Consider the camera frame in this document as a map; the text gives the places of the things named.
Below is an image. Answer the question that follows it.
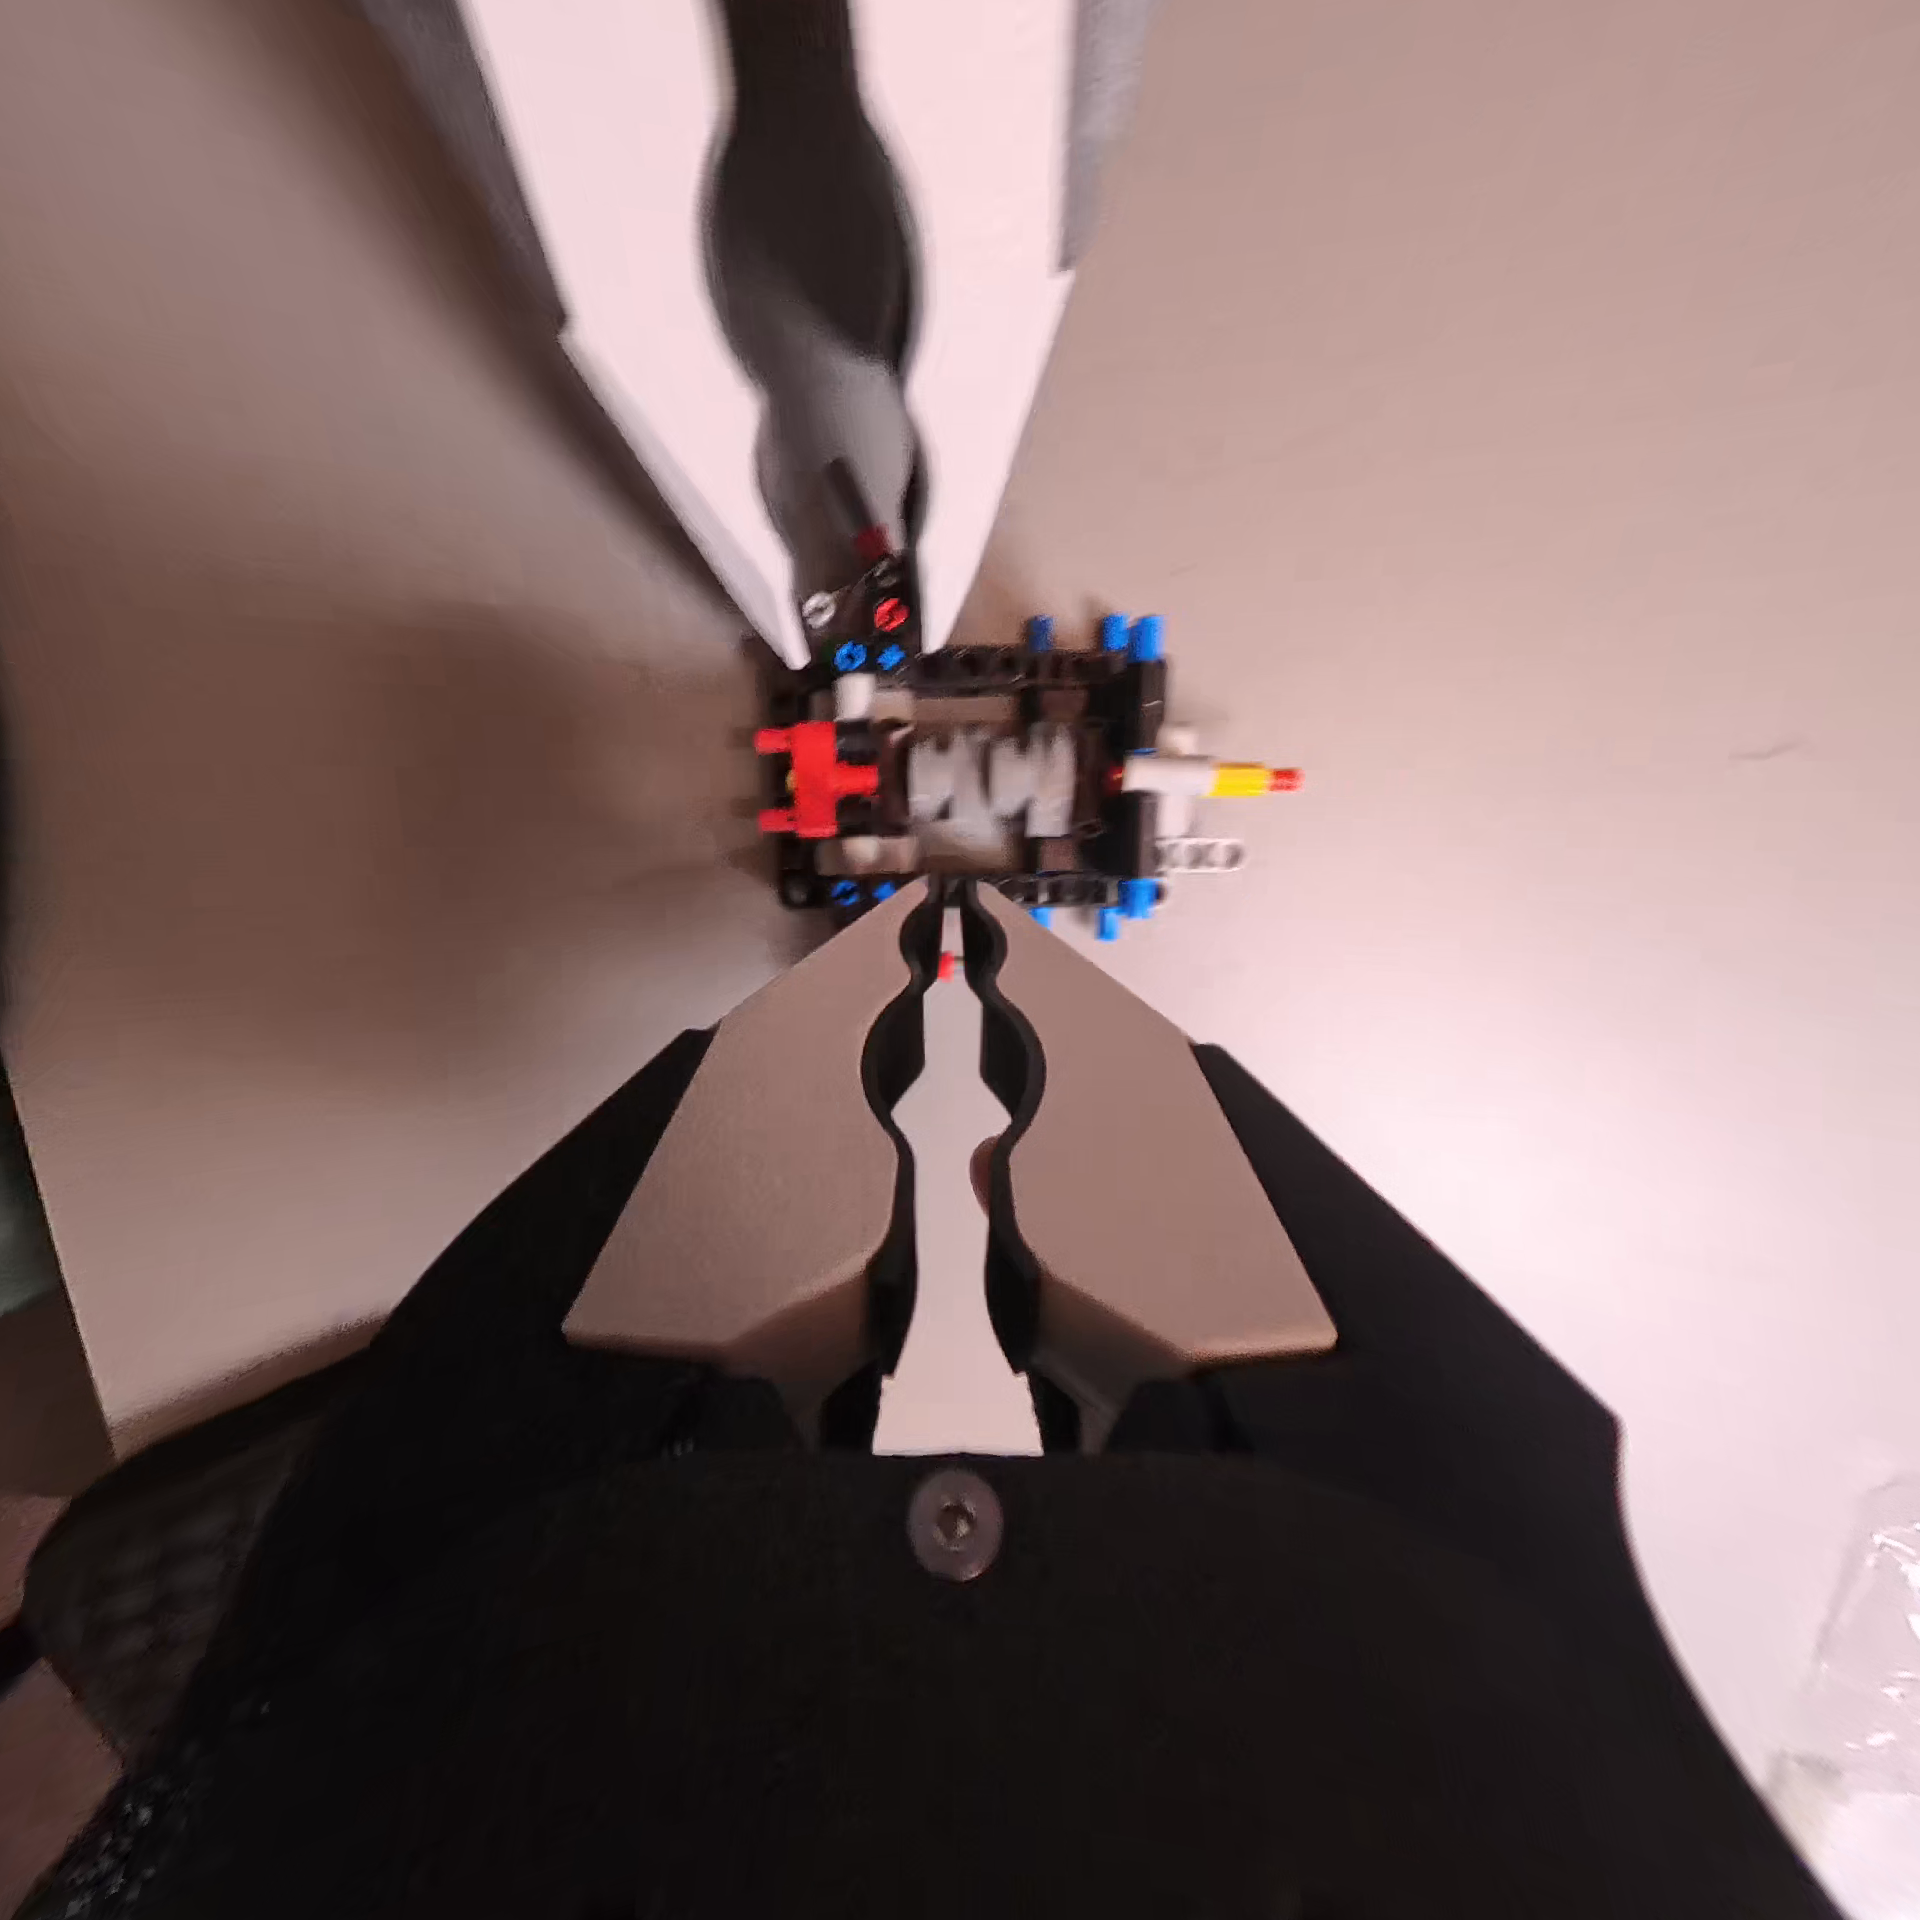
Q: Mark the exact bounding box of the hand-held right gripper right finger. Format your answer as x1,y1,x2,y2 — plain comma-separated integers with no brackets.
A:
966,885,1343,1450

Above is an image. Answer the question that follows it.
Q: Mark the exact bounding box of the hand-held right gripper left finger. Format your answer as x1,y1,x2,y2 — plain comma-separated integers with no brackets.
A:
562,883,936,1450

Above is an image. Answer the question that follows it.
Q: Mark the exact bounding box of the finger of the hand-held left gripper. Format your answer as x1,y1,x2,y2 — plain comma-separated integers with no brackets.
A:
348,0,824,672
846,0,1151,655

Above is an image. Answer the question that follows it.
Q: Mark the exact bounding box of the black lego beam subassembly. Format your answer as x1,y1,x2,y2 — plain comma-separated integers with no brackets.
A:
824,873,1083,984

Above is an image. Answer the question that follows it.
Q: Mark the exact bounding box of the lego chassis assembly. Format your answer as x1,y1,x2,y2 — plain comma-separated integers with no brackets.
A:
750,495,1308,949

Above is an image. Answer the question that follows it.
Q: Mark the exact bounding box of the black mesh chair seat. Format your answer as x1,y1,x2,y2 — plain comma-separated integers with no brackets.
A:
0,1351,393,1920

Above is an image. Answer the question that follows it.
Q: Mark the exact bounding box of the crumpled clear plastic bag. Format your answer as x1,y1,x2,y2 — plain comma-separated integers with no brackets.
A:
1763,1476,1920,1848

